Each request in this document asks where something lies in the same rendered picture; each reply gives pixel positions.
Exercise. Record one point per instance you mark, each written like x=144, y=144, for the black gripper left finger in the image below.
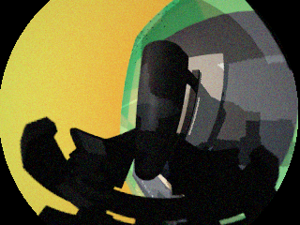
x=117, y=152

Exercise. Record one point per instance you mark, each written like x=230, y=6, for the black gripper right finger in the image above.
x=187, y=162

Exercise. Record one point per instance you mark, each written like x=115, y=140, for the cream square tile with dark blue square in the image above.
x=165, y=176

